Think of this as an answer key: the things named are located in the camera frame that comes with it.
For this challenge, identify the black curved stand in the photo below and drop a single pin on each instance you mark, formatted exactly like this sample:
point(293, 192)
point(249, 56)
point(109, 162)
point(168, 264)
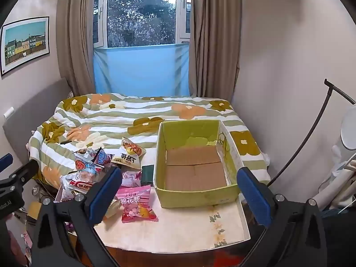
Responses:
point(329, 84)

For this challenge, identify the cream cheese stick packet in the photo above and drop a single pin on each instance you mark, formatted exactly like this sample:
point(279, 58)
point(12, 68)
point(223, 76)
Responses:
point(128, 155)

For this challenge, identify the white translucent packet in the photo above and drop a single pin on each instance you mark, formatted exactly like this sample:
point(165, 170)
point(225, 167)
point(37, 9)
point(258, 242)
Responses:
point(114, 211)

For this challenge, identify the green cardboard box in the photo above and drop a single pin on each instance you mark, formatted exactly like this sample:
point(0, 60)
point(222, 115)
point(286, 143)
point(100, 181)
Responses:
point(194, 172)

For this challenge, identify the white red snack packet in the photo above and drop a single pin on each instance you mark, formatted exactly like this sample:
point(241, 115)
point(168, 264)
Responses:
point(78, 186)

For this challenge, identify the dark green packet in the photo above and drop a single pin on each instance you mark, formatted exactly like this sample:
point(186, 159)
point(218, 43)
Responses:
point(147, 174)

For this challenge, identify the grey headboard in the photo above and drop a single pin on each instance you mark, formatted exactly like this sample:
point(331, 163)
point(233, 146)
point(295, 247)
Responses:
point(36, 108)

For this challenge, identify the white wall switch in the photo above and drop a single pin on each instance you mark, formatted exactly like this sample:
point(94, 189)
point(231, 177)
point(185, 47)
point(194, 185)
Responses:
point(9, 112)

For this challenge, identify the light blue cloth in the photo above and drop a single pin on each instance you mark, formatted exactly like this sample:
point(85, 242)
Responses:
point(139, 69)

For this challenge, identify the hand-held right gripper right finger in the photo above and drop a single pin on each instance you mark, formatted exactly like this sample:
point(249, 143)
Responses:
point(254, 197)

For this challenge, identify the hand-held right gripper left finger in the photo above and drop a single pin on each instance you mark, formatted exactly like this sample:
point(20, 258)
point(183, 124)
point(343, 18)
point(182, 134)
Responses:
point(105, 193)

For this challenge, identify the pink marshmallow packet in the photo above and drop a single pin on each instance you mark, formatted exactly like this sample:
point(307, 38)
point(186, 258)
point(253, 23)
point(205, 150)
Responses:
point(139, 203)

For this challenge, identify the floral striped blanket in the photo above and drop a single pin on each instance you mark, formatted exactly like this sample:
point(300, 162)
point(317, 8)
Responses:
point(167, 111)

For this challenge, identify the white round appliance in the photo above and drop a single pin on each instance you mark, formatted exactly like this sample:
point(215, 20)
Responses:
point(349, 128)

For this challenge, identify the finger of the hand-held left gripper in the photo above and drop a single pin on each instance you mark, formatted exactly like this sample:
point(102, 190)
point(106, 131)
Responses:
point(23, 172)
point(5, 162)

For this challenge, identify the white tube frame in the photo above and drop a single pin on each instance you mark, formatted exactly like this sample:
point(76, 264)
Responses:
point(336, 182)

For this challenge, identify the pink white snack packet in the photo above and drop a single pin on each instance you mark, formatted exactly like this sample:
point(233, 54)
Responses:
point(130, 178)

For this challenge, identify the brown cardboard piece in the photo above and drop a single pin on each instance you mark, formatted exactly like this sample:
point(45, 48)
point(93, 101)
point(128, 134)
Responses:
point(34, 210)

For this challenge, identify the wall poster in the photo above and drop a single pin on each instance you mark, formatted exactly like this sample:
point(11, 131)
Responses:
point(25, 44)

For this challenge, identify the window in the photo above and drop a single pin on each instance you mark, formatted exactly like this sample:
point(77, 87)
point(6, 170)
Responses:
point(139, 14)

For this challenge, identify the blue white snack packet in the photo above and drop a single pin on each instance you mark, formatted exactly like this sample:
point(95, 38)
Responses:
point(86, 167)

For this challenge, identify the white floral bed table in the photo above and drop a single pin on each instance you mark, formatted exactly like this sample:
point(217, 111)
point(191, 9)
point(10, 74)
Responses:
point(180, 228)

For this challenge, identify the beige curtain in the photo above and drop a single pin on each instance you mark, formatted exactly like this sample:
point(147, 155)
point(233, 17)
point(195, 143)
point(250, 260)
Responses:
point(214, 47)
point(75, 47)

